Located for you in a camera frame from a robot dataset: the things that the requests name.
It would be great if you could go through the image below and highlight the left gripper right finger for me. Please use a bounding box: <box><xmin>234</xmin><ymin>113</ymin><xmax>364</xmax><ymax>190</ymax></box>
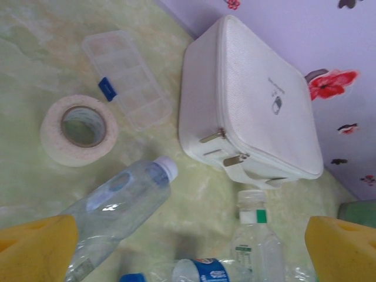
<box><xmin>304</xmin><ymin>216</ymin><xmax>376</xmax><ymax>282</ymax></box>

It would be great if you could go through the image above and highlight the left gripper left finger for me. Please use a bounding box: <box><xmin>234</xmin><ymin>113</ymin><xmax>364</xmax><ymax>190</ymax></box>
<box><xmin>0</xmin><ymin>214</ymin><xmax>79</xmax><ymax>282</ymax></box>

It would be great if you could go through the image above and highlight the clear bottle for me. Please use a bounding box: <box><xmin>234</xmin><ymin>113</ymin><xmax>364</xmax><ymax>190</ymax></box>
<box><xmin>63</xmin><ymin>155</ymin><xmax>179</xmax><ymax>282</ymax></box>
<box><xmin>230</xmin><ymin>189</ymin><xmax>287</xmax><ymax>282</ymax></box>

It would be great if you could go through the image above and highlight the crushed blue-label bottle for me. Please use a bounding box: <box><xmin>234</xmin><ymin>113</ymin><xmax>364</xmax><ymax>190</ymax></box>
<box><xmin>172</xmin><ymin>257</ymin><xmax>236</xmax><ymax>282</ymax></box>

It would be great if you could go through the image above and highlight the green mesh bin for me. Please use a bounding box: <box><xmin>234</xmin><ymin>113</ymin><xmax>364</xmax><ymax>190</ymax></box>
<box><xmin>337</xmin><ymin>201</ymin><xmax>376</xmax><ymax>229</ymax></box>

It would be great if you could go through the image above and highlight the white tape roll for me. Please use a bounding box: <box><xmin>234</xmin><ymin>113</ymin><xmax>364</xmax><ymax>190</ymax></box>
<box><xmin>40</xmin><ymin>94</ymin><xmax>119</xmax><ymax>168</ymax></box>

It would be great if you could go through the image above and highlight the white zip case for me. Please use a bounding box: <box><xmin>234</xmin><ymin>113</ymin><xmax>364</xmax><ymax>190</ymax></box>
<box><xmin>178</xmin><ymin>14</ymin><xmax>325</xmax><ymax>190</ymax></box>

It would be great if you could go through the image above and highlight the clear compartment box, blue latch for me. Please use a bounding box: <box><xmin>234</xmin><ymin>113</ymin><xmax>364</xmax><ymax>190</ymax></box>
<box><xmin>81</xmin><ymin>29</ymin><xmax>173</xmax><ymax>132</ymax></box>

